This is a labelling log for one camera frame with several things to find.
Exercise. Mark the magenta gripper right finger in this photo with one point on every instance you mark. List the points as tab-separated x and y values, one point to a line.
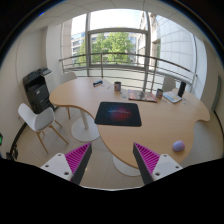
153	166

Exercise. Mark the white chair behind table left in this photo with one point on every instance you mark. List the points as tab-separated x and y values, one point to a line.
68	76

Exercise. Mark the white chair behind table right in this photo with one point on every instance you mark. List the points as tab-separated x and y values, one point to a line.
168	84

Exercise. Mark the white chair with wooden legs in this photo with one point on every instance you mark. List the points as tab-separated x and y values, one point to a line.
39	122

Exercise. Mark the metal window railing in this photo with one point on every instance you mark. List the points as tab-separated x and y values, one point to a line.
133	70

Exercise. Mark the light blue book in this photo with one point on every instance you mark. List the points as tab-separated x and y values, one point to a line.
172	97

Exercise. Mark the black mouse pad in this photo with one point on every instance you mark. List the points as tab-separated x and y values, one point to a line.
118	114

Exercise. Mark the lilac computer mouse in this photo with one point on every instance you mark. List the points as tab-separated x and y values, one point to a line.
178	146

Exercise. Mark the black speaker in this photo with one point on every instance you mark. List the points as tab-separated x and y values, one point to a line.
181	89

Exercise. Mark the black office printer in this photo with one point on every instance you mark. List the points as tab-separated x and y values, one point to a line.
36	90

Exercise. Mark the dark patterned mug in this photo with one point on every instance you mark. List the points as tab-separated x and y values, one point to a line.
117	86

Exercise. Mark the red laptop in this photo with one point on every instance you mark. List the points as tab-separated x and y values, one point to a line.
141	96

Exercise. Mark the small black box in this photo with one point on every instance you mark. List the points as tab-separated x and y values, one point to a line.
97	83

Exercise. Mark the white chair behind table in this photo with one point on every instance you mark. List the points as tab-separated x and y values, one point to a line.
168	84
68	76

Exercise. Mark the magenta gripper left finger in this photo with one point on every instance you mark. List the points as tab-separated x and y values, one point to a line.
70	166

